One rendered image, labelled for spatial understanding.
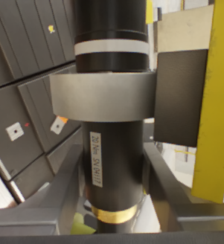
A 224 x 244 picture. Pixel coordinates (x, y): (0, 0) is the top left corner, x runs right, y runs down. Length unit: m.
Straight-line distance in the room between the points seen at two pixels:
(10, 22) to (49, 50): 0.07
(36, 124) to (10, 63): 0.11
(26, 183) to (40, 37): 0.26
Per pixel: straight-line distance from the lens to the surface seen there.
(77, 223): 0.23
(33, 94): 0.32
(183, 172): 6.17
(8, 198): 0.37
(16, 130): 0.32
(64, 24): 0.39
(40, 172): 0.38
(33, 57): 0.33
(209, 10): 4.41
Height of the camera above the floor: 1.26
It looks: 28 degrees down
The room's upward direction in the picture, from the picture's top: 97 degrees clockwise
